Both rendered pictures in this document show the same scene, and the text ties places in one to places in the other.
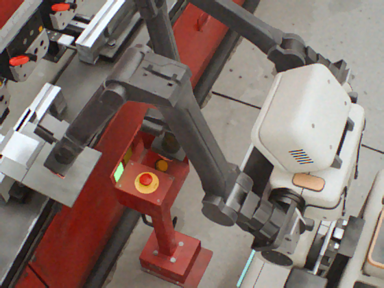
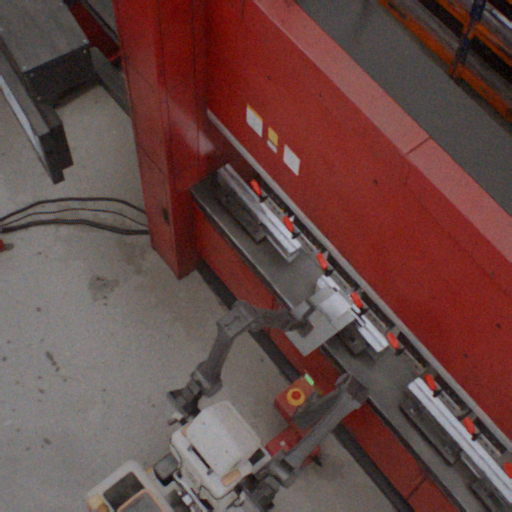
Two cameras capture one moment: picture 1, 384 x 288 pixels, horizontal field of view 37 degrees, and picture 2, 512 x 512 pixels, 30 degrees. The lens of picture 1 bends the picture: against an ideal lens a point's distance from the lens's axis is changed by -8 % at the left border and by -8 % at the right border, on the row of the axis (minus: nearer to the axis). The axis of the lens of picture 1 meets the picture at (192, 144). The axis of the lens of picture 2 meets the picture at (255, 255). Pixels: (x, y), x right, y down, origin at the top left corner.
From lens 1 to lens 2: 2.62 m
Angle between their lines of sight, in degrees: 46
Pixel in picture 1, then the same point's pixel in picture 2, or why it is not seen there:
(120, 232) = not seen: hidden behind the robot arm
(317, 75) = (232, 443)
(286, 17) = not seen: outside the picture
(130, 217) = (341, 434)
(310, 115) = (209, 424)
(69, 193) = not seen: hidden behind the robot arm
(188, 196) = (342, 493)
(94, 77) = (391, 388)
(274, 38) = (289, 455)
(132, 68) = (242, 313)
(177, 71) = (229, 331)
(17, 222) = (296, 294)
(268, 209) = (187, 397)
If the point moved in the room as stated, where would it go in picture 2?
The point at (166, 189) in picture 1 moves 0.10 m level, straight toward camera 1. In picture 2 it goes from (284, 407) to (260, 400)
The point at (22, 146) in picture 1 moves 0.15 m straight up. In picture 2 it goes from (336, 307) to (340, 292)
